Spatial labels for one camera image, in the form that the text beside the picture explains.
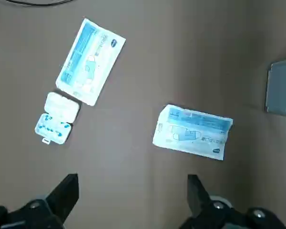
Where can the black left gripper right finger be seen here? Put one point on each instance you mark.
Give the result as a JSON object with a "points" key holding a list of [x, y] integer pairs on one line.
{"points": [[197, 200]]}

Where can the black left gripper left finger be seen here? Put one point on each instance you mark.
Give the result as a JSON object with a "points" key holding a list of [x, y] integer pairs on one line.
{"points": [[59, 198]]}

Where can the blue white mask packet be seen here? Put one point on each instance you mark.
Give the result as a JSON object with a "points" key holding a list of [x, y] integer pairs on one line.
{"points": [[90, 62], [193, 131]]}

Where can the silver aluminium first-aid case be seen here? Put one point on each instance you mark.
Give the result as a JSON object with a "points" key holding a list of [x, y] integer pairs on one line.
{"points": [[281, 88]]}

